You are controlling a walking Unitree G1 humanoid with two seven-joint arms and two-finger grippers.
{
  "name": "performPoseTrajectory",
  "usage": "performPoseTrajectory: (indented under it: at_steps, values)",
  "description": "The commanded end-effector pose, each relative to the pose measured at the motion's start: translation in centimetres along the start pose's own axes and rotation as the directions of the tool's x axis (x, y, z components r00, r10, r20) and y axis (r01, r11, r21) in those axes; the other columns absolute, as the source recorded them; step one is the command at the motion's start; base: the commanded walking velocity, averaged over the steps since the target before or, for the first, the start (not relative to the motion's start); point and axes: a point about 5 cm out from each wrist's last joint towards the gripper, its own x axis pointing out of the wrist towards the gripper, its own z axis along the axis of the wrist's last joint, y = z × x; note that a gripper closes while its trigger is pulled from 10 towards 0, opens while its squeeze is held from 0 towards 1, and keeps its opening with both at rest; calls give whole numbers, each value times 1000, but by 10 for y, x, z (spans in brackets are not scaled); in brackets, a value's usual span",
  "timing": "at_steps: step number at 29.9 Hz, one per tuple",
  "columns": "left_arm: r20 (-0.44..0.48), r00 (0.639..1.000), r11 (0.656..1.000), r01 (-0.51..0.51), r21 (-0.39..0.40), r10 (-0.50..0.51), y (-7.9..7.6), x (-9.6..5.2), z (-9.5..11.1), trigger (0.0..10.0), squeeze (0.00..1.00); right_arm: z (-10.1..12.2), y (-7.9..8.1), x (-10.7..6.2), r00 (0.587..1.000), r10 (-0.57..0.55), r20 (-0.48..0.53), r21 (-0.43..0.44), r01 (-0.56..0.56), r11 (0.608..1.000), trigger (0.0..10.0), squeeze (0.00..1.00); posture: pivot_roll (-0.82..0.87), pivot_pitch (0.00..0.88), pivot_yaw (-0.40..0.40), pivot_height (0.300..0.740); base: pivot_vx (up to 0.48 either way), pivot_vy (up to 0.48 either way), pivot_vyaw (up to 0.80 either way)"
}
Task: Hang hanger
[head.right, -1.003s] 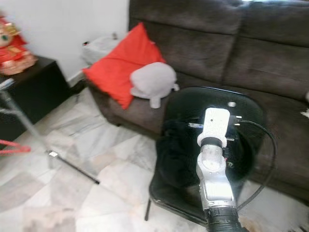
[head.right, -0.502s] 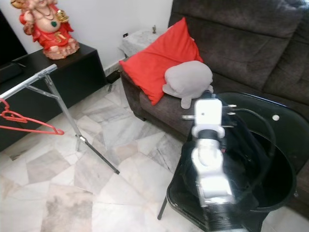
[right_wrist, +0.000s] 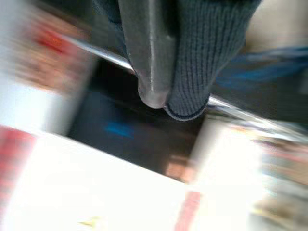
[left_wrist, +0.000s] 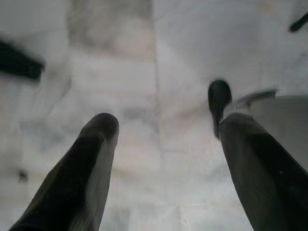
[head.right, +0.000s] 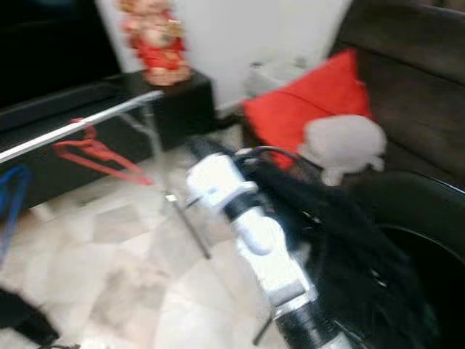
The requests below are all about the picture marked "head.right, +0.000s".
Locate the blue plastic hanger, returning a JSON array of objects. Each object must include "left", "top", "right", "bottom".
[{"left": 0, "top": 164, "right": 32, "bottom": 262}]

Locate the red and gold statue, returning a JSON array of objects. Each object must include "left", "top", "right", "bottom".
[{"left": 120, "top": 0, "right": 192, "bottom": 87}]

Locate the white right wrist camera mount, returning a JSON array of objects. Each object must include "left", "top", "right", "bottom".
[{"left": 187, "top": 153, "right": 251, "bottom": 215}]

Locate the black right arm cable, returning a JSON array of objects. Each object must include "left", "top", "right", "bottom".
[{"left": 236, "top": 145, "right": 324, "bottom": 182}]

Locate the dark brown sofa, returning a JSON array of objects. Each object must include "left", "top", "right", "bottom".
[{"left": 243, "top": 0, "right": 465, "bottom": 241}]

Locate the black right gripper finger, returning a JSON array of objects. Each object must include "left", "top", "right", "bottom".
[{"left": 185, "top": 137, "right": 217, "bottom": 162}]

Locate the silver metal clothes rack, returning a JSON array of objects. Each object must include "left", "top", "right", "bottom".
[{"left": 0, "top": 90, "right": 211, "bottom": 259}]

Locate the red cushion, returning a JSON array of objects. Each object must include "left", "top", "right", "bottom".
[{"left": 243, "top": 49, "right": 373, "bottom": 169}]

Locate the white plastic box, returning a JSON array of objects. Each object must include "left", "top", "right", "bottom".
[{"left": 243, "top": 57, "right": 306, "bottom": 97}]

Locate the long black TV console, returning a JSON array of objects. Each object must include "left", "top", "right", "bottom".
[{"left": 0, "top": 69, "right": 217, "bottom": 212}]

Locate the red plastic hanger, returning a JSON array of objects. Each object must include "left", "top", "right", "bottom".
[{"left": 52, "top": 119, "right": 153, "bottom": 186}]

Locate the grey plush cushion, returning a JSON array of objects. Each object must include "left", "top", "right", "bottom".
[{"left": 305, "top": 114, "right": 387, "bottom": 186}]

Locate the black T-shirt with green print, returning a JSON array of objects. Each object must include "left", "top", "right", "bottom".
[{"left": 0, "top": 287, "right": 59, "bottom": 348}]

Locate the large black flat television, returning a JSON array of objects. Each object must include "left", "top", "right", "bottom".
[{"left": 0, "top": 0, "right": 110, "bottom": 110}]

